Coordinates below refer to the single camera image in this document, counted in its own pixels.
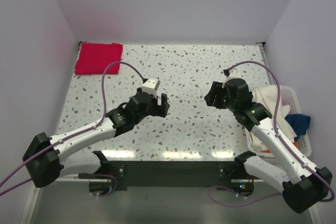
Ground red t shirt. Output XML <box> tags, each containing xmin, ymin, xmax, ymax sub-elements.
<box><xmin>75</xmin><ymin>42</ymin><xmax>123</xmax><ymax>75</ymax></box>

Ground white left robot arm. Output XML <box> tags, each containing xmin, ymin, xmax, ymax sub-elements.
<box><xmin>23</xmin><ymin>88</ymin><xmax>170</xmax><ymax>188</ymax></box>

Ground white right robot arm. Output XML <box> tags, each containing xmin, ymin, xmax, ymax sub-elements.
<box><xmin>204</xmin><ymin>78</ymin><xmax>332</xmax><ymax>214</ymax></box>

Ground white cream t shirt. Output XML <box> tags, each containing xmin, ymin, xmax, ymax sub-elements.
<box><xmin>249</xmin><ymin>85</ymin><xmax>297</xmax><ymax>153</ymax></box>

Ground white plastic laundry basket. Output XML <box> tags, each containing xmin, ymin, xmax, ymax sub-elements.
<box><xmin>245</xmin><ymin>85</ymin><xmax>312</xmax><ymax>161</ymax></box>

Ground orange t shirt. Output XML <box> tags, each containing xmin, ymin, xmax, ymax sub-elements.
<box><xmin>262</xmin><ymin>142</ymin><xmax>299</xmax><ymax>153</ymax></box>

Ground navy blue t shirt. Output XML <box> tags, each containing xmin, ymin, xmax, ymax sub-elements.
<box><xmin>285</xmin><ymin>114</ymin><xmax>311</xmax><ymax>136</ymax></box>

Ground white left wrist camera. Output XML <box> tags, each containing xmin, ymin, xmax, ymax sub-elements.
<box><xmin>141</xmin><ymin>78</ymin><xmax>161</xmax><ymax>97</ymax></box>

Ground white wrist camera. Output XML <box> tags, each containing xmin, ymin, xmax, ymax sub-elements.
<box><xmin>222</xmin><ymin>68</ymin><xmax>243</xmax><ymax>88</ymax></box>
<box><xmin>141</xmin><ymin>78</ymin><xmax>161</xmax><ymax>97</ymax></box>

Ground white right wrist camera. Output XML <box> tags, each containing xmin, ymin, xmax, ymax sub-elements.
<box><xmin>222</xmin><ymin>68</ymin><xmax>243</xmax><ymax>88</ymax></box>

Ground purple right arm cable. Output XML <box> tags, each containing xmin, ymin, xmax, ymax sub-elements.
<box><xmin>207</xmin><ymin>61</ymin><xmax>334</xmax><ymax>207</ymax></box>

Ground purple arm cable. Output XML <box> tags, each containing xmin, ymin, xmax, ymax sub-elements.
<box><xmin>0</xmin><ymin>61</ymin><xmax>148</xmax><ymax>196</ymax></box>
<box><xmin>207</xmin><ymin>61</ymin><xmax>334</xmax><ymax>207</ymax></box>

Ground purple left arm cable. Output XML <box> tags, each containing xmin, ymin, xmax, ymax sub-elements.
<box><xmin>0</xmin><ymin>61</ymin><xmax>148</xmax><ymax>196</ymax></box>

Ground aluminium frame rails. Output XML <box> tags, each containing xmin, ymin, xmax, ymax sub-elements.
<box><xmin>20</xmin><ymin>41</ymin><xmax>322</xmax><ymax>224</ymax></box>

